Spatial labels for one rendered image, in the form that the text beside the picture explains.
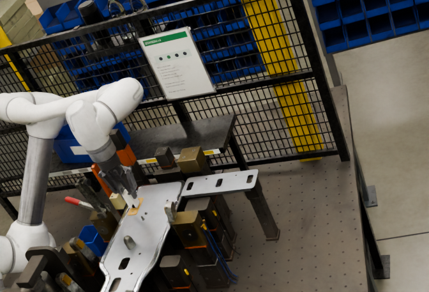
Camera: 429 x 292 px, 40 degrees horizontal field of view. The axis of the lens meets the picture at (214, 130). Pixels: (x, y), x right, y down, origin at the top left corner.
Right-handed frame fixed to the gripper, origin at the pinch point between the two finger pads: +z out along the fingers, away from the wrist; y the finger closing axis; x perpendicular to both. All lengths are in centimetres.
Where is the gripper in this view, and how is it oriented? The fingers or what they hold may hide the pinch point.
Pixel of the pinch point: (130, 198)
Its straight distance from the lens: 210.7
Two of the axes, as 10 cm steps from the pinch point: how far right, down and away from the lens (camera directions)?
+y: -9.1, 1.4, 3.9
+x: -2.3, 6.2, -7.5
